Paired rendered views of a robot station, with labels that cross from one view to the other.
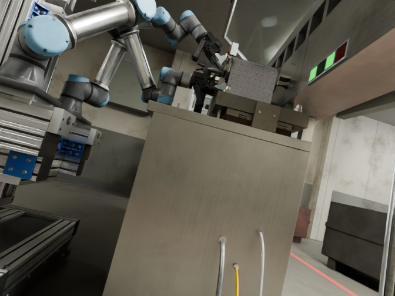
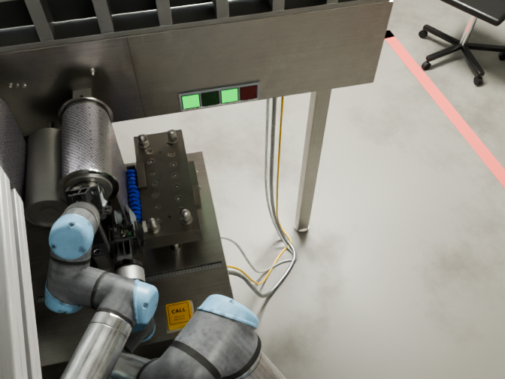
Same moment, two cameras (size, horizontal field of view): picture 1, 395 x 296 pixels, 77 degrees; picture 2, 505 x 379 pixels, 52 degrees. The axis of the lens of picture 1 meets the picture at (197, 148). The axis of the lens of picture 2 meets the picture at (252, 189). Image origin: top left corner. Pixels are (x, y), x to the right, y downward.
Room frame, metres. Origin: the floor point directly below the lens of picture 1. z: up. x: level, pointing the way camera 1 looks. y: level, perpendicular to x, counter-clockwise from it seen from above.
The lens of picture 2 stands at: (1.00, 0.78, 2.29)
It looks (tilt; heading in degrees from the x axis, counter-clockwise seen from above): 54 degrees down; 259
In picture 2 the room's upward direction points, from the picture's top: straight up
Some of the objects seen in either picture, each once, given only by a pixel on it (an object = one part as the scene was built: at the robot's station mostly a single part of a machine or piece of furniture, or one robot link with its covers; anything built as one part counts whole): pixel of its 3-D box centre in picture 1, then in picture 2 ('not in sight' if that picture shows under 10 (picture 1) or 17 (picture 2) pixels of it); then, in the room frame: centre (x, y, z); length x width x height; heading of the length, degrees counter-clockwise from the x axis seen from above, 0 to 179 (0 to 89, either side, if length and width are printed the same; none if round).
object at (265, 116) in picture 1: (265, 117); (195, 183); (0.99, -0.24, 0.96); 0.10 x 0.03 x 0.11; 91
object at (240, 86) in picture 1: (248, 96); (120, 179); (1.20, -0.18, 1.11); 0.23 x 0.01 x 0.18; 91
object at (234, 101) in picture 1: (257, 113); (165, 185); (1.08, -0.22, 1.00); 0.40 x 0.16 x 0.06; 91
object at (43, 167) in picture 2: not in sight; (49, 176); (1.38, -0.18, 1.17); 0.26 x 0.12 x 0.12; 91
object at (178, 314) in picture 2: not in sight; (179, 315); (1.09, 0.17, 0.91); 0.07 x 0.07 x 0.02; 1
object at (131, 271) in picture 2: (186, 80); (128, 277); (1.20, 0.13, 1.11); 0.08 x 0.05 x 0.08; 1
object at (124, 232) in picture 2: (203, 83); (126, 248); (1.19, 0.05, 1.12); 0.12 x 0.08 x 0.09; 91
